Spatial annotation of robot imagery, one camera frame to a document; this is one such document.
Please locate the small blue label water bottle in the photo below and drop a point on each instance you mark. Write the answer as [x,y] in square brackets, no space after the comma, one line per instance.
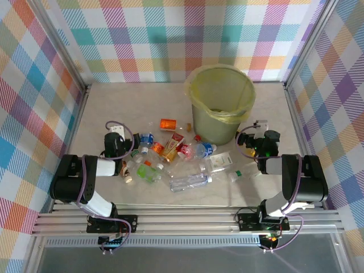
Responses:
[204,150]

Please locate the small brown label bottle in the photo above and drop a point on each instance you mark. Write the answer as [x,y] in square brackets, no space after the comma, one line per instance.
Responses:
[128,179]

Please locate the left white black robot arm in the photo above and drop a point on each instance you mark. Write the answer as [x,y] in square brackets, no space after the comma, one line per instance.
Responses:
[68,182]

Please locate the yellow plastic bin liner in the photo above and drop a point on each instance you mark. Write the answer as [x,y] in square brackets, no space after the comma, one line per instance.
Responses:
[221,82]

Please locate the crushed clear bottle white cap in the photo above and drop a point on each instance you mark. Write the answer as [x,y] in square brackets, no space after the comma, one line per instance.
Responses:
[160,167]

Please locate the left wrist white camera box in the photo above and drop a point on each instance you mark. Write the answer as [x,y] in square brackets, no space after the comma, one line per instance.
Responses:
[118,130]

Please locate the clear bottle orange cap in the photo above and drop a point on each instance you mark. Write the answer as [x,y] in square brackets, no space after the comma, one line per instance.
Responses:
[147,163]

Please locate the grey mesh waste bin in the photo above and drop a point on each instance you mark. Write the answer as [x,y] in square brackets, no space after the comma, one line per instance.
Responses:
[210,128]

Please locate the long clear water bottle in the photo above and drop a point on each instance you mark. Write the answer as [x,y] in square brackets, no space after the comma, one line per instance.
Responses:
[189,182]

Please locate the clear bottle white label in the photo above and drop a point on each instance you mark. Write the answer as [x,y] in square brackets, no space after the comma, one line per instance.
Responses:
[220,160]

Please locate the yellow label juice bottle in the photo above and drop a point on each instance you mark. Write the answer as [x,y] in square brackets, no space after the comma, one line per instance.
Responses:
[250,153]

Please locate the aluminium frame corner post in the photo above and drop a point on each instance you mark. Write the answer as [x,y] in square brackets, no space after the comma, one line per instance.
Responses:
[65,48]
[310,42]

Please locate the blue label bottle white cap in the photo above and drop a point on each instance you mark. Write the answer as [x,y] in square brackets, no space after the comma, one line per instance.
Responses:
[147,139]

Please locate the red cola label bottle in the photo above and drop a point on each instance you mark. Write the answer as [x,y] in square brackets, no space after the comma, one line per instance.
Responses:
[186,150]

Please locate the green label clear bottle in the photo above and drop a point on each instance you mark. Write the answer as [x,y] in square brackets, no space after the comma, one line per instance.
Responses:
[145,172]

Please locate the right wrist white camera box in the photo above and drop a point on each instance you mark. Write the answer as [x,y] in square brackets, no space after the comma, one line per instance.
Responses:
[261,128]

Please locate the yellow red drink carton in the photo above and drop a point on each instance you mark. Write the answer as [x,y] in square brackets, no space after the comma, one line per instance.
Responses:
[172,146]

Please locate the crushed orange label bottle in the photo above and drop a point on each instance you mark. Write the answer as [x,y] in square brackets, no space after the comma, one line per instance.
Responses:
[157,148]

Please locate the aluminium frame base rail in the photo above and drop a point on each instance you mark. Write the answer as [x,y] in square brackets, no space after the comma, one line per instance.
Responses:
[185,220]

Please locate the aluminium frame side rail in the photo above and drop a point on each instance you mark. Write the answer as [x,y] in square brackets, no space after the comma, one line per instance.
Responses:
[299,128]
[74,128]

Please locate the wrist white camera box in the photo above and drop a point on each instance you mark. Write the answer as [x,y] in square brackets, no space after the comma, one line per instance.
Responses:
[118,130]
[261,128]

